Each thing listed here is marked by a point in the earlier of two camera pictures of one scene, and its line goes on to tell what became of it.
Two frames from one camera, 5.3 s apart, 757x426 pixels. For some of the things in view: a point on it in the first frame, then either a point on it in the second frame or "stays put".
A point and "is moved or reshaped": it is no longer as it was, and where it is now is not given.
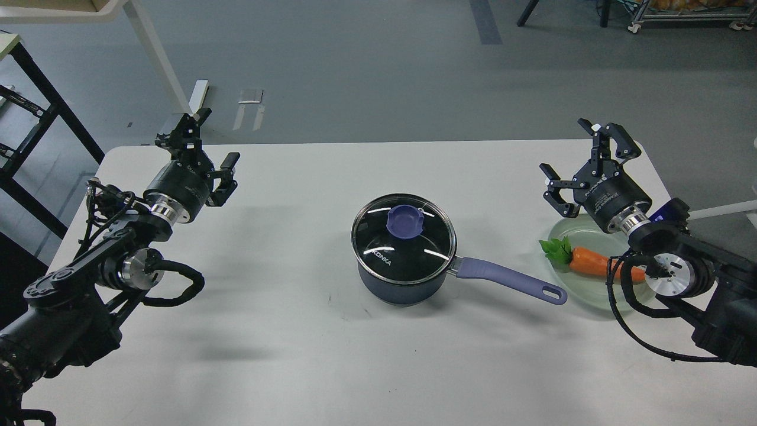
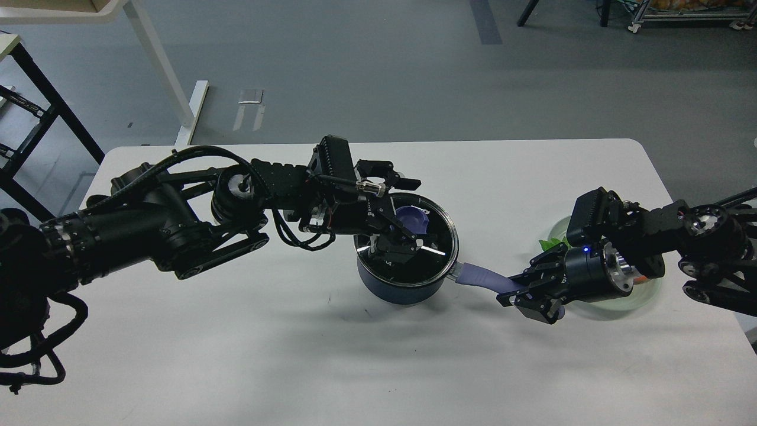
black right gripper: [611, 199] → [590, 273]
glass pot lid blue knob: [404, 220] is moved or reshaped
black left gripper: [181, 190] → [334, 205]
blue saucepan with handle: [403, 247] stays put
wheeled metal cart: [743, 13] stays put
